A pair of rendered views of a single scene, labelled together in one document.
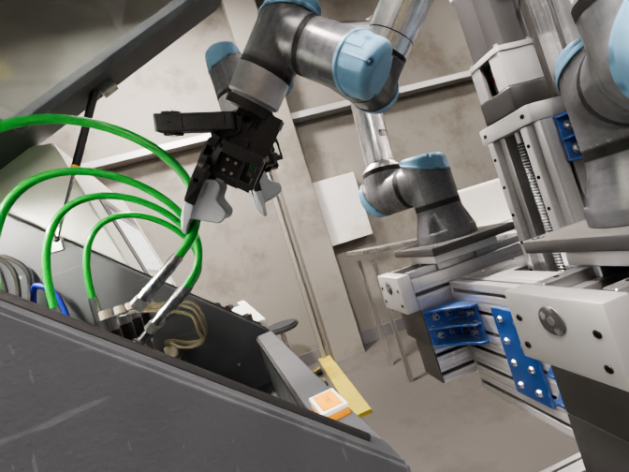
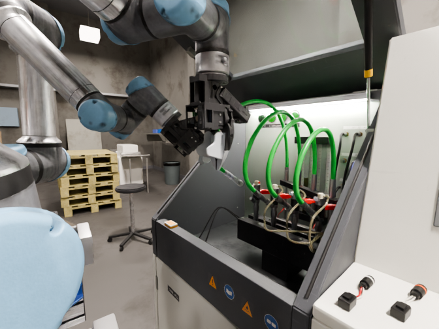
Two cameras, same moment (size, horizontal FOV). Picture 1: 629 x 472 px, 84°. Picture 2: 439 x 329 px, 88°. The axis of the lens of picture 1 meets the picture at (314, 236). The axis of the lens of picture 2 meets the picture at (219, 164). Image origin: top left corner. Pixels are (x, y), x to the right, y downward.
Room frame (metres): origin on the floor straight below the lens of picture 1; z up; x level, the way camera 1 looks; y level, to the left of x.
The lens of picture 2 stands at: (1.22, -0.13, 1.30)
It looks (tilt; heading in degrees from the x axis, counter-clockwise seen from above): 8 degrees down; 156
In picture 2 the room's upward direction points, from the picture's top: straight up
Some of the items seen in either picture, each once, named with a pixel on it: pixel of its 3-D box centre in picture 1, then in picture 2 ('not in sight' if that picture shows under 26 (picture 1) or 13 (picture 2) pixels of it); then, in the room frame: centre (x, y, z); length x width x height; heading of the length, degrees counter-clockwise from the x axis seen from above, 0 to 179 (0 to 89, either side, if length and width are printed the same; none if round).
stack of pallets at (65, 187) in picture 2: not in sight; (87, 177); (-3.58, -0.67, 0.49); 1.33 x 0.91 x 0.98; 11
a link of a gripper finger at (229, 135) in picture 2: not in sight; (224, 131); (0.74, 0.09, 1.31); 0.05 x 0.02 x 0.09; 17
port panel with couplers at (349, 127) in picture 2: not in sight; (355, 160); (0.67, 0.66, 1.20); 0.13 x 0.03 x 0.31; 17
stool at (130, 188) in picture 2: not in sight; (131, 213); (-1.67, -0.01, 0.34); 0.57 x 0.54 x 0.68; 95
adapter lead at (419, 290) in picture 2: not in sight; (410, 299); (1.01, 0.36, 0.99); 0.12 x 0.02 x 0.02; 99
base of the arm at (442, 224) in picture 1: (442, 219); not in sight; (0.92, -0.33, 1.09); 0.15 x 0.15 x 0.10
